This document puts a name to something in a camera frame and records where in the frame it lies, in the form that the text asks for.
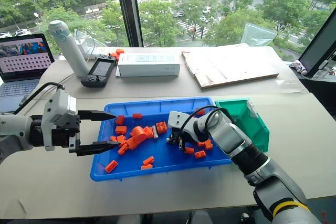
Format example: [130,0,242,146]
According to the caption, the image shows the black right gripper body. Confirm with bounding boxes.
[169,127,201,148]

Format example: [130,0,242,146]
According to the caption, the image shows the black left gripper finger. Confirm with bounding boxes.
[78,110,117,122]
[75,140,122,157]

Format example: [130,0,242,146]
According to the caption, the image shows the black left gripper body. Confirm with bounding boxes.
[51,113,82,154]

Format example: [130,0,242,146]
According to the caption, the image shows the blue plastic bin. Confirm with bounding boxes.
[90,96,234,182]

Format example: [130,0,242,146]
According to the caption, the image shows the green plastic bin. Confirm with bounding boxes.
[214,98,270,153]

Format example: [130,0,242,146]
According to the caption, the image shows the orange studded square brick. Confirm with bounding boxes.
[155,121,168,133]

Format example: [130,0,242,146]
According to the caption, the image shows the large orange plastic part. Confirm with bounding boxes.
[130,126,148,146]

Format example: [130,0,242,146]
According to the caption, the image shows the black handheld controller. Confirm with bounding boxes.
[80,54,117,88]

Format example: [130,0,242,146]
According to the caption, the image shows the white power strip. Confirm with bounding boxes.
[76,46,119,60]

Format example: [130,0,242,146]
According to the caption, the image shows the orange plastic parts pile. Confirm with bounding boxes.
[110,48,125,59]

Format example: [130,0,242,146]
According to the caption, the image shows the white and blue handheld device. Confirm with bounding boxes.
[48,19,90,78]

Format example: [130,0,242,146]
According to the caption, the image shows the white cardboard box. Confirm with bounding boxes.
[115,52,181,78]

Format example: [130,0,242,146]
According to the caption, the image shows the brown cardboard board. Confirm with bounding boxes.
[181,47,280,90]

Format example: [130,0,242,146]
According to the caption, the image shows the clear plastic bag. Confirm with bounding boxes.
[74,28,111,51]
[243,23,277,47]

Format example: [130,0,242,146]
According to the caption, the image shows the grey laptop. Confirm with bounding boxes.
[0,33,56,113]

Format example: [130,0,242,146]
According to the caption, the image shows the clear plastic sheet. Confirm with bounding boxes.
[272,79,304,90]

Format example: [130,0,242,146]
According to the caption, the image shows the small pale cloth bundle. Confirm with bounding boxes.
[289,59,308,76]

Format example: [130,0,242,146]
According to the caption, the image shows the black side stand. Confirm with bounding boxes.
[298,74,336,121]

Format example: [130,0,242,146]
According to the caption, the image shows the black monitor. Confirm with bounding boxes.
[298,6,336,78]

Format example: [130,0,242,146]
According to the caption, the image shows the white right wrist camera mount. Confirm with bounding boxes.
[167,110,197,133]

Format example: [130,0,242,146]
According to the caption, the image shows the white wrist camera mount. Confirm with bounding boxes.
[41,88,78,152]
[167,110,197,133]

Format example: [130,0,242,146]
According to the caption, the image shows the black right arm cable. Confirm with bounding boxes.
[180,105,236,142]

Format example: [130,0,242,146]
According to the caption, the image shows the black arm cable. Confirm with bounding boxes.
[180,105,236,142]
[12,82,66,116]

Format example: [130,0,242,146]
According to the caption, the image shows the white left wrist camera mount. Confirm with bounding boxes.
[41,88,78,152]

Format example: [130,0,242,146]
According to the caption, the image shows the white cable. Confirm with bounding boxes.
[36,72,77,90]

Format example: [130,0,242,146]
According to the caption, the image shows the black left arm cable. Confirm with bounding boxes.
[12,82,66,116]

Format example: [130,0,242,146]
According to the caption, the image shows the black window frame post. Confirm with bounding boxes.
[113,0,144,48]

